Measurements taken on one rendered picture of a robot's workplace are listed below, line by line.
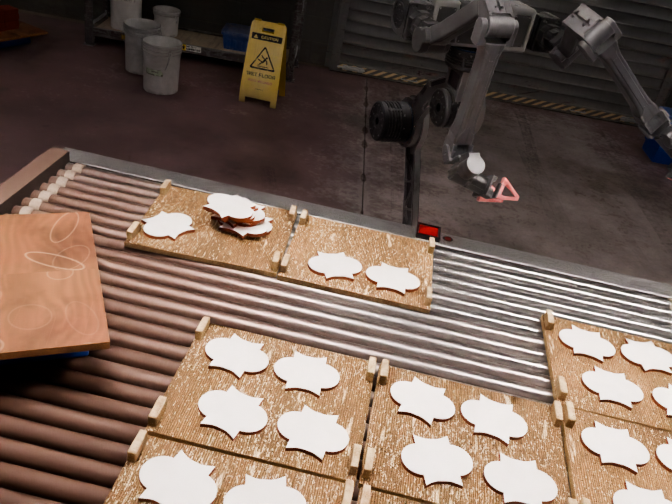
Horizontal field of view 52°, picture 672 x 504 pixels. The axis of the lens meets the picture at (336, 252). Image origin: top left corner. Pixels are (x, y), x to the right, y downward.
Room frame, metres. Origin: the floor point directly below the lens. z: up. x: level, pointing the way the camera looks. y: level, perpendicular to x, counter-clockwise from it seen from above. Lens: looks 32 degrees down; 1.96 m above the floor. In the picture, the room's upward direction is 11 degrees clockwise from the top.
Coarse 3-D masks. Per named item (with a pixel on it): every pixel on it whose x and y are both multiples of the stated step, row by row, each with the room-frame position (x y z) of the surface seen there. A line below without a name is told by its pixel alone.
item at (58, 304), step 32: (0, 224) 1.32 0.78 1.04; (32, 224) 1.34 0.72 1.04; (64, 224) 1.37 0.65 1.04; (0, 256) 1.20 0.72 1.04; (32, 256) 1.22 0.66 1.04; (64, 256) 1.25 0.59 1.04; (0, 288) 1.09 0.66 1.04; (32, 288) 1.11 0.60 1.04; (64, 288) 1.13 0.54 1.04; (96, 288) 1.16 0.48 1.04; (0, 320) 1.00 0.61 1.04; (32, 320) 1.02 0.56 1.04; (64, 320) 1.04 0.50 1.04; (96, 320) 1.06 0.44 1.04; (0, 352) 0.92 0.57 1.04; (32, 352) 0.94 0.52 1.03; (64, 352) 0.97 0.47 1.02
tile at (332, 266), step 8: (320, 256) 1.60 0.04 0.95; (328, 256) 1.61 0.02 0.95; (336, 256) 1.62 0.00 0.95; (344, 256) 1.63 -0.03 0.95; (312, 264) 1.56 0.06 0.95; (320, 264) 1.56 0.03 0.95; (328, 264) 1.57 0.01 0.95; (336, 264) 1.58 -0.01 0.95; (344, 264) 1.59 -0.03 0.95; (352, 264) 1.60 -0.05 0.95; (360, 264) 1.60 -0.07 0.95; (320, 272) 1.53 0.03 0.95; (328, 272) 1.53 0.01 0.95; (336, 272) 1.54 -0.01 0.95; (344, 272) 1.55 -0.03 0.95; (352, 272) 1.56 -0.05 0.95; (360, 272) 1.58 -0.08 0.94; (328, 280) 1.51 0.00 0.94; (352, 280) 1.53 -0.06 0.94
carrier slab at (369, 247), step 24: (312, 216) 1.84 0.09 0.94; (312, 240) 1.70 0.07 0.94; (336, 240) 1.73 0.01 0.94; (360, 240) 1.75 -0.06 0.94; (384, 240) 1.78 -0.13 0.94; (408, 240) 1.81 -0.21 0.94; (408, 264) 1.67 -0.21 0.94; (432, 264) 1.70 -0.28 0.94; (336, 288) 1.49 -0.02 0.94; (360, 288) 1.51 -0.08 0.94
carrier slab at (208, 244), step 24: (168, 192) 1.81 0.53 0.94; (192, 192) 1.84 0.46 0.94; (144, 216) 1.65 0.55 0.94; (192, 216) 1.70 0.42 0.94; (144, 240) 1.53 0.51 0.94; (168, 240) 1.55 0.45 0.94; (192, 240) 1.57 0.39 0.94; (216, 240) 1.60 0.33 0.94; (240, 240) 1.62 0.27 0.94; (264, 240) 1.65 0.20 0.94; (216, 264) 1.50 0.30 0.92; (240, 264) 1.51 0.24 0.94; (264, 264) 1.53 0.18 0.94
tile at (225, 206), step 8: (208, 200) 1.69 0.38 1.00; (216, 200) 1.70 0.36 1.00; (224, 200) 1.70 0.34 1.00; (232, 200) 1.71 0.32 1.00; (240, 200) 1.72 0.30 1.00; (208, 208) 1.65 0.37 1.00; (216, 208) 1.65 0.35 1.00; (224, 208) 1.66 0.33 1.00; (232, 208) 1.67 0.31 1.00; (240, 208) 1.68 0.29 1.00; (248, 208) 1.69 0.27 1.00; (224, 216) 1.62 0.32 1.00; (232, 216) 1.63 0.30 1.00; (240, 216) 1.63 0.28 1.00; (248, 216) 1.64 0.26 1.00
